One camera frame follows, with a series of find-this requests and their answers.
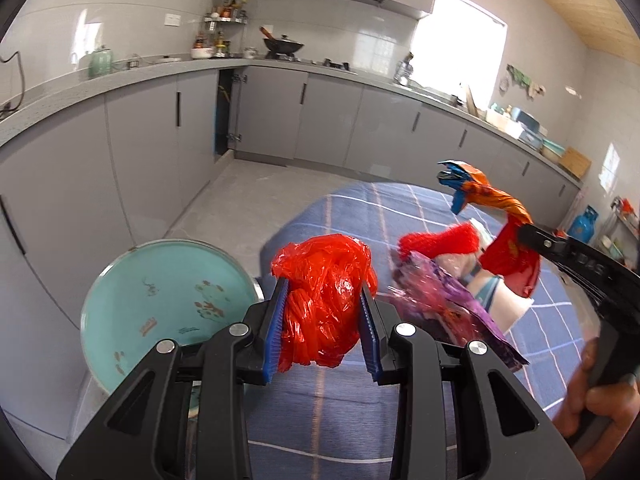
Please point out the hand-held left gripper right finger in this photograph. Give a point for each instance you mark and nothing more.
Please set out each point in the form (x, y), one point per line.
(369, 330)

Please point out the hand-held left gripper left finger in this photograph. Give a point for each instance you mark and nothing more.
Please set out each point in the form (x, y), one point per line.
(277, 320)

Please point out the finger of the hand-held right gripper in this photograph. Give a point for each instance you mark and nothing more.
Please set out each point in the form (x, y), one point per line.
(545, 245)

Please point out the orange red snack wrapper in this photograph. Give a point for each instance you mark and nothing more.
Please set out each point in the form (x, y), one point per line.
(510, 255)

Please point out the red plastic bag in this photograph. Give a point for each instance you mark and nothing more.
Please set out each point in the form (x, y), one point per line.
(325, 300)

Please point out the teal enamel basin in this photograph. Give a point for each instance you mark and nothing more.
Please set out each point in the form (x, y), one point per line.
(165, 290)

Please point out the person's right hand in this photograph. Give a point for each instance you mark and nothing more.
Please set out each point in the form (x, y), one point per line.
(575, 400)

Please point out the blue gas cylinder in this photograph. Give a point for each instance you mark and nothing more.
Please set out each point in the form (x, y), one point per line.
(585, 225)

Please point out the metal shelf rack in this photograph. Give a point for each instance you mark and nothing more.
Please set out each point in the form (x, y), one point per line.
(622, 230)

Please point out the purple snack wrapper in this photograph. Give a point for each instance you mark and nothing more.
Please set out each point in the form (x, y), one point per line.
(450, 305)

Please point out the wooden chopping board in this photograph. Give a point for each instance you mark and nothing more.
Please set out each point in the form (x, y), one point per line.
(575, 164)

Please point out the red fuzzy cloth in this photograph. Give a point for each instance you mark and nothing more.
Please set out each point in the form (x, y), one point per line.
(450, 240)

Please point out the stack of teal bowls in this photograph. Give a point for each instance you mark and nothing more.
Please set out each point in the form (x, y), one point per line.
(552, 150)

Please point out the blue checked tablecloth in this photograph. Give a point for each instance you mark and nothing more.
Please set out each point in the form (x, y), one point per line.
(340, 220)

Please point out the white tray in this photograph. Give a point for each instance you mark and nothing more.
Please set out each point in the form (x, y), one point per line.
(502, 122)

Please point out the leaning wooden board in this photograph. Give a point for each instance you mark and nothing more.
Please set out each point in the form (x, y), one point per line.
(472, 102)

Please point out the large bright window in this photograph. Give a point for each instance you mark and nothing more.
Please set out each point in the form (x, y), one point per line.
(460, 45)

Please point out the metal utensil holder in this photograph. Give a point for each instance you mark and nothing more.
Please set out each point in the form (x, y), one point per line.
(405, 70)

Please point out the grey kitchen cabinets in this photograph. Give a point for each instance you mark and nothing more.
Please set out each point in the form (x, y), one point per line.
(140, 135)

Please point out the black gas stove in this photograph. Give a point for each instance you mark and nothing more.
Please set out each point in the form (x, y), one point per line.
(335, 65)

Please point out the black wok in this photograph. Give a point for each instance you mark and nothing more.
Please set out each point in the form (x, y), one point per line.
(284, 46)

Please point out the white bowl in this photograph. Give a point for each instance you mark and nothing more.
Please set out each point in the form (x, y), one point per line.
(202, 53)

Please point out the metal spice rack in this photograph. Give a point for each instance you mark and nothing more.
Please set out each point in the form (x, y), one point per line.
(227, 20)

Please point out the green kettle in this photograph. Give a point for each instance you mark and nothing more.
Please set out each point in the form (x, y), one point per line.
(101, 64)

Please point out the group of condiment bottles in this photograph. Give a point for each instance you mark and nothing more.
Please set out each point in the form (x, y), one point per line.
(232, 9)

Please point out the white wall hook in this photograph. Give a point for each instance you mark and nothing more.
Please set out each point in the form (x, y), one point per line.
(573, 90)

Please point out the wall hung kitchen tools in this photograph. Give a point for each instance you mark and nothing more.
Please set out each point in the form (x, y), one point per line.
(520, 76)

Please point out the white wall socket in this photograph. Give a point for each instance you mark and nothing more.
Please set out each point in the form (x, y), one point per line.
(172, 20)

